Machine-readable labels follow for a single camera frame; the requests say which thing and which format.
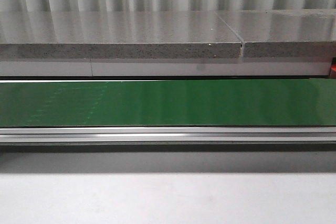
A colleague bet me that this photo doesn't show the grey speckled stone slab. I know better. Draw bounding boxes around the grey speckled stone slab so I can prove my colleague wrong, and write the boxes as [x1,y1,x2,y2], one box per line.
[1,11,241,59]

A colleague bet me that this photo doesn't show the green conveyor belt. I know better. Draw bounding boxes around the green conveyor belt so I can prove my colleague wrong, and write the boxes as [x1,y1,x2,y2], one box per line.
[1,79,335,127]

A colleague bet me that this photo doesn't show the aluminium conveyor frame rail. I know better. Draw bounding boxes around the aluminium conveyor frame rail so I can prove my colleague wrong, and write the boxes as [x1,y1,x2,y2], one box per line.
[1,126,335,146]

